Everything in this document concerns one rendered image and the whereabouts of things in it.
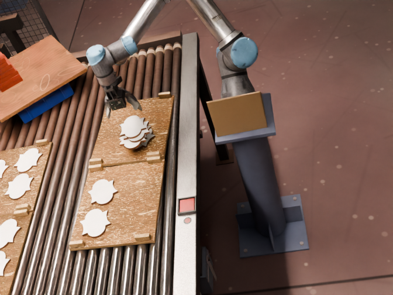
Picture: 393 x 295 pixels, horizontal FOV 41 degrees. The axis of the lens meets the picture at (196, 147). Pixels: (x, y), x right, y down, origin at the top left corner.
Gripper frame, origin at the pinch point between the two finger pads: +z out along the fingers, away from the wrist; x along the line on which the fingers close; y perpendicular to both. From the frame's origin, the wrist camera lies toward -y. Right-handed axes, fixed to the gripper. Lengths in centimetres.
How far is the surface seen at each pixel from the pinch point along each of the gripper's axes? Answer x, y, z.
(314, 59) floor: 108, -145, 108
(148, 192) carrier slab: 4.6, 33.2, 16.3
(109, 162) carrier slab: -13.3, 10.2, 16.0
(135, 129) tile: 1.8, 2.8, 7.6
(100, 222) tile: -15.0, 43.6, 15.2
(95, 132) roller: -22.1, -14.3, 17.6
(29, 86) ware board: -55, -48, 5
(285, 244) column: 53, 9, 109
